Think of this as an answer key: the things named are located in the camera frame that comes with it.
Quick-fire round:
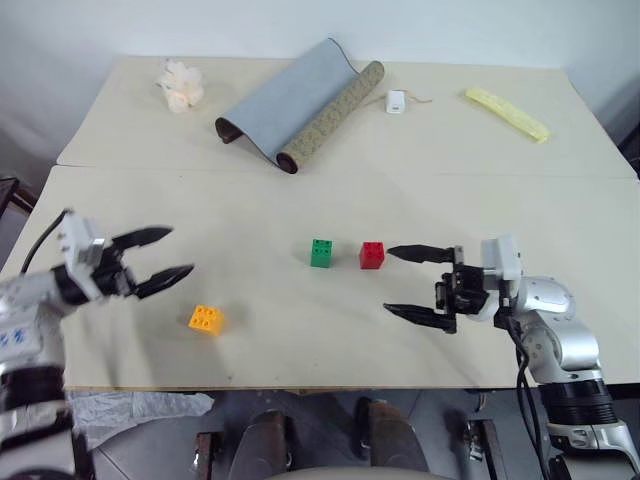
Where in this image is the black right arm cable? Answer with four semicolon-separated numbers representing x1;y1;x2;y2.
502;297;557;480

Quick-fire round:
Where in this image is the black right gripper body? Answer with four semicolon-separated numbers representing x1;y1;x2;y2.
433;244;491;318

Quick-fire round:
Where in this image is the dark wooden chair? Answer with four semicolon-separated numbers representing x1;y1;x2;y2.
0;174;39;274

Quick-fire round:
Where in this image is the dark metal bracket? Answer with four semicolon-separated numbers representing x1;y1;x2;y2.
461;418;502;480
194;429;225;480

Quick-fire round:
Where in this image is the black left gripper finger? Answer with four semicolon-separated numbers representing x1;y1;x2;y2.
111;225;175;251
134;263;196;301

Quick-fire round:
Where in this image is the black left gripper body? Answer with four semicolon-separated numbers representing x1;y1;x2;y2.
91;237;140;302

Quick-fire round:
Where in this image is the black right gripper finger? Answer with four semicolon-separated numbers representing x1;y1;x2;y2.
382;301;459;336
387;243;455;266

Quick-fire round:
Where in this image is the small white box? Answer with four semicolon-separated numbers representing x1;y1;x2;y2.
384;89;408;116

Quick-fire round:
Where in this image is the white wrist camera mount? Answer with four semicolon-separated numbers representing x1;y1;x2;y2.
56;210;110;303
469;232;524;323

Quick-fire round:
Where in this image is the green toy brick cube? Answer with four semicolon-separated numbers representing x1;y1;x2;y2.
309;238;335;269

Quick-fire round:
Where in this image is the crumpled white tissue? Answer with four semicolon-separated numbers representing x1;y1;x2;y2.
154;57;207;116

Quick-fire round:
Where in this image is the thin tan string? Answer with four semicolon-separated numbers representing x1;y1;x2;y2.
363;92;435;110

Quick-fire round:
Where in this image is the red toy brick cube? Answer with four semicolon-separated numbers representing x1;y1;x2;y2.
358;241;387;271

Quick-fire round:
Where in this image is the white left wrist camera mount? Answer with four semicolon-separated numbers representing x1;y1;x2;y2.
56;210;110;303

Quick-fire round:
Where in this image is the grey half-rolled mat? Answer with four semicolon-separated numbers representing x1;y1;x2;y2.
214;37;387;177

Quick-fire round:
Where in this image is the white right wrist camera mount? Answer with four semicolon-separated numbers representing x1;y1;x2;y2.
469;232;524;323

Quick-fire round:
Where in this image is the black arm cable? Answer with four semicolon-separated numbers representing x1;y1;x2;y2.
502;297;557;480
20;208;71;275

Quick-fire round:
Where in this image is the dark rounded shape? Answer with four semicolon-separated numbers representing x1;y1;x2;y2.
353;396;432;474
227;408;292;475

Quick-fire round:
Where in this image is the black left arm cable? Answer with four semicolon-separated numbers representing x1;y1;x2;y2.
20;208;71;275

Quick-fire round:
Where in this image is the crumpled clear plastic sheet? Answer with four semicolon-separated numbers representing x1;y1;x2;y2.
67;389;215;450

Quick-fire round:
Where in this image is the yellow toy brick cube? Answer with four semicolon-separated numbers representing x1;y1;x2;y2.
188;304;226;338

